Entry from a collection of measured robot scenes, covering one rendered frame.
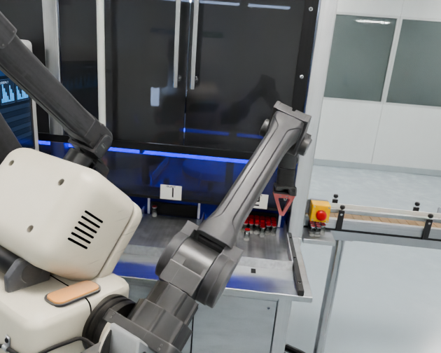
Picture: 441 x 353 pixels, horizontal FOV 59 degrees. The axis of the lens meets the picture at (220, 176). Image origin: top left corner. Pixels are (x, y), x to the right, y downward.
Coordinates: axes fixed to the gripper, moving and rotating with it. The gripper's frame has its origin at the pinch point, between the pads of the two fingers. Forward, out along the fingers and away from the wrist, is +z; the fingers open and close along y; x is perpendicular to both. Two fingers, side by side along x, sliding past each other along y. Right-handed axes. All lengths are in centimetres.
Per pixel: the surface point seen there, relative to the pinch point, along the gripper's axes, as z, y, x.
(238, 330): 61, 38, 9
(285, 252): 17.3, 15.0, -4.4
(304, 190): -5.1, 24.4, -10.6
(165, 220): 14, 31, 44
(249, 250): 17.5, 13.7, 8.6
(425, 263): 70, 203, -148
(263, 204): 2.4, 25.8, 4.5
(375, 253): 69, 212, -109
